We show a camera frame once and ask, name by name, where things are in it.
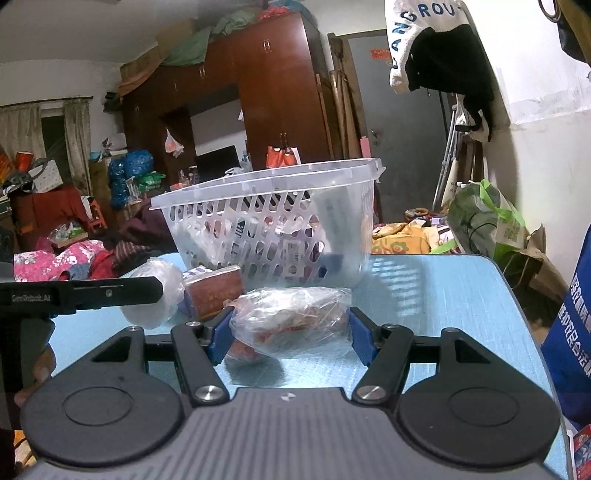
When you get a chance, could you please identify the green white plastic bag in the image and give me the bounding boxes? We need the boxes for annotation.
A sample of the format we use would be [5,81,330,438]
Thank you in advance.
[447,179,527,259]

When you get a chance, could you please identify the red printed packet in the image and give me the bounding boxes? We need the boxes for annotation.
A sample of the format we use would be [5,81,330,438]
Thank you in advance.
[570,425,591,480]

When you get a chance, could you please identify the white plastic basket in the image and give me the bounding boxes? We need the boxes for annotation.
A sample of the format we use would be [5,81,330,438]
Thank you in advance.
[150,158,386,288]

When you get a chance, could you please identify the brown paper bag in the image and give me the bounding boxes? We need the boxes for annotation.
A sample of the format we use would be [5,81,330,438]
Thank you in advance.
[501,224,568,301]

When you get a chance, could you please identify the blue plastic bags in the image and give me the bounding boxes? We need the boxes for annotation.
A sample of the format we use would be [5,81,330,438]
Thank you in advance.
[107,148,154,208]

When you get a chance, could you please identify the olive hanging bag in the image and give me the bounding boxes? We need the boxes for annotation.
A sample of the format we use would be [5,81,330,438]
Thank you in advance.
[556,0,591,61]

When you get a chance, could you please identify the white hanging plastic bag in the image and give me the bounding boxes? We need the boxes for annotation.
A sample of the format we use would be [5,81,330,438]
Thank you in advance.
[165,128,184,158]

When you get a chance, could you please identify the long white box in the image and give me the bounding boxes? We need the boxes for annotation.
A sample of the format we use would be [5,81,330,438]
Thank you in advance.
[314,185,372,259]

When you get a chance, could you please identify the orange bag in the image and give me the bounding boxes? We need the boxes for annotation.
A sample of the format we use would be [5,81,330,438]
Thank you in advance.
[265,145,301,169]

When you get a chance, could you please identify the blue shopping bag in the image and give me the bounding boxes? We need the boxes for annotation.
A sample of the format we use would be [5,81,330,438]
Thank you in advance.
[540,226,591,430]

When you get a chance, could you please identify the green cloth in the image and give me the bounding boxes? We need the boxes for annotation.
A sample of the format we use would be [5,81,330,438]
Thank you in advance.
[161,9,259,65]

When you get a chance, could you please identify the beige curtain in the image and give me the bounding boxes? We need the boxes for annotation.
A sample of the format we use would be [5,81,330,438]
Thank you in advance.
[62,98,93,195]
[0,104,47,162]

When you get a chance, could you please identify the red stool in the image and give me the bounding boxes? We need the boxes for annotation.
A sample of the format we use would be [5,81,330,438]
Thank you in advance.
[88,198,108,230]

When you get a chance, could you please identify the yellow cloth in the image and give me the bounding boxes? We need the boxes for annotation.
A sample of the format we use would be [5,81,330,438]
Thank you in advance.
[372,222,432,254]

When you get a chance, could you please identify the white black hanging jacket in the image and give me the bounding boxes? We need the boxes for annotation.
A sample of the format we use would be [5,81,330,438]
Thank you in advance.
[385,0,497,141]

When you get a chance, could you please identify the person's left hand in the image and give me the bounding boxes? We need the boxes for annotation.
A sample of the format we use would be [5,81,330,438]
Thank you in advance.
[14,344,57,409]

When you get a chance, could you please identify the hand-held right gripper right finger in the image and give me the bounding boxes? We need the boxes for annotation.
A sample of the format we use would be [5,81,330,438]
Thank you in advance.
[348,305,492,408]

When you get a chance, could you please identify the black monitor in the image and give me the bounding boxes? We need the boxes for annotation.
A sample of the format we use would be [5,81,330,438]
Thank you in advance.
[196,145,240,178]

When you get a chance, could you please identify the grey door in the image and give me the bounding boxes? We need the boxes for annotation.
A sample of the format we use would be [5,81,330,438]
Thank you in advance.
[346,34,455,222]

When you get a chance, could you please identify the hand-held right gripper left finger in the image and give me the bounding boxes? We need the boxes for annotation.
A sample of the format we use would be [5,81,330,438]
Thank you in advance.
[90,305,236,408]

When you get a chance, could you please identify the clear plastic bag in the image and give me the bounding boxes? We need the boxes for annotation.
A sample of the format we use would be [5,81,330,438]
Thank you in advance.
[121,258,185,329]

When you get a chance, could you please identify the brown box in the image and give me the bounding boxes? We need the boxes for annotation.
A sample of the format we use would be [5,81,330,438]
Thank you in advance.
[182,266,244,320]

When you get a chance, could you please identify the green white small bag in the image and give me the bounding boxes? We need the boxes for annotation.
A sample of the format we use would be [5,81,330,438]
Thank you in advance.
[131,171,167,192]

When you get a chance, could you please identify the maroon blanket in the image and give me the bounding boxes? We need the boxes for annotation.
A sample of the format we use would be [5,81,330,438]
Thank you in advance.
[122,205,178,252]

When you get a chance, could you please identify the brown wooden wardrobe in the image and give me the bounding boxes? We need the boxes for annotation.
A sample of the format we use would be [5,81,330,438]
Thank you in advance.
[120,11,345,185]

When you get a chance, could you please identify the metal crutches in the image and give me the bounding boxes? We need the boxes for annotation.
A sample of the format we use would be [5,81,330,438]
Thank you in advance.
[431,104,467,208]

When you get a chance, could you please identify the grey white gift bag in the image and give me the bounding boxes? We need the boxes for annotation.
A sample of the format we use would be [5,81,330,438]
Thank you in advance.
[28,159,63,192]

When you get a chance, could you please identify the pink floral blanket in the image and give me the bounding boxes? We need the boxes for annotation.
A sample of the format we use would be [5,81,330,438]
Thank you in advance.
[14,239,109,282]

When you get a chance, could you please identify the dark red striped cloth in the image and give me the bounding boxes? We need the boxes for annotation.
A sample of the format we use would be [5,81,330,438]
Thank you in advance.
[90,240,162,278]

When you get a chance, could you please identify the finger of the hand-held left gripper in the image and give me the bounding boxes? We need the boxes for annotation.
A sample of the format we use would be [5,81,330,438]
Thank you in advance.
[55,276,165,316]

